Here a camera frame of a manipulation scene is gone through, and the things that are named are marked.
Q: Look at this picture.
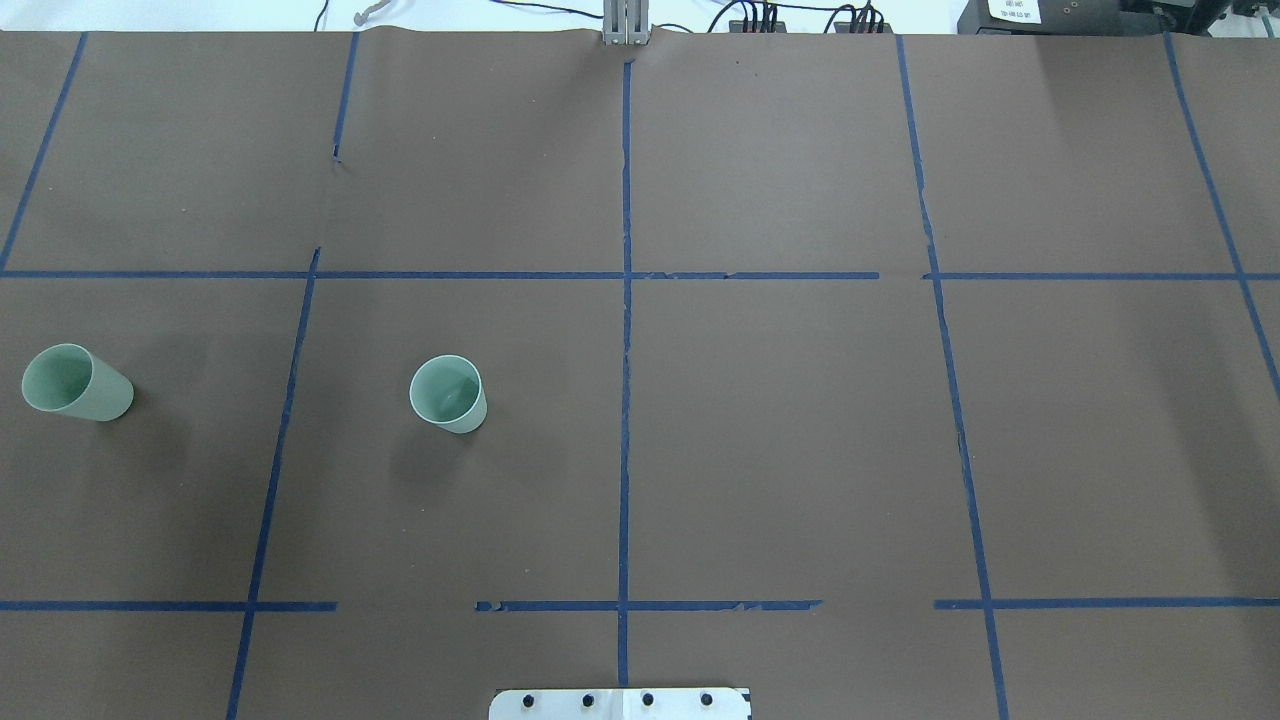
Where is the green cup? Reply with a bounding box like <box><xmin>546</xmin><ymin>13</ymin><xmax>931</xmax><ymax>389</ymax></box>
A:
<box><xmin>20</xmin><ymin>343</ymin><xmax>134</xmax><ymax>421</ymax></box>
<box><xmin>408</xmin><ymin>355</ymin><xmax>488</xmax><ymax>434</ymax></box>

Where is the white pedestal column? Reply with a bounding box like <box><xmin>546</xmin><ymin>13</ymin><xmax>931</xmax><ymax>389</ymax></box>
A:
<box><xmin>488</xmin><ymin>687</ymin><xmax>753</xmax><ymax>719</ymax></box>

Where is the black desktop box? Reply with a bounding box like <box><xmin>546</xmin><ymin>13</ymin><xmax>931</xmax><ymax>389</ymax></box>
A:
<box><xmin>956</xmin><ymin>1</ymin><xmax>1196</xmax><ymax>37</ymax></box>

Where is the aluminium frame post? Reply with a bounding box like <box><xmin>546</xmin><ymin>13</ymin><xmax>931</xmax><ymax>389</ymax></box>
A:
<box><xmin>602</xmin><ymin>0</ymin><xmax>652</xmax><ymax>46</ymax></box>

